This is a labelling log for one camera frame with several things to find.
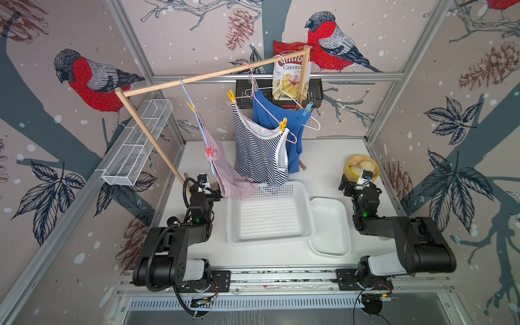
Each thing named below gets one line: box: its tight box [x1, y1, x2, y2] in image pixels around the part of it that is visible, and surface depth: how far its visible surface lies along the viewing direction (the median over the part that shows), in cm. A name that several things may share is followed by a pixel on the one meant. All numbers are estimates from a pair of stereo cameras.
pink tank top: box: [195, 109, 260, 200], surface depth 79 cm
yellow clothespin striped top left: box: [226, 89, 235, 105], surface depth 80 cm
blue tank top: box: [251, 89, 312, 175], surface depth 82 cm
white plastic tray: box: [308, 197, 352, 258], surface depth 87 cm
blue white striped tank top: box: [230, 102, 290, 187], surface depth 85 cm
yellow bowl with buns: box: [343, 154, 381, 183], surface depth 104 cm
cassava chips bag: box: [272, 41, 313, 101], surface depth 88 cm
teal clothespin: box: [301, 101, 314, 116], surface depth 72 cm
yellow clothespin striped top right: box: [279, 117, 288, 133], surface depth 67 cm
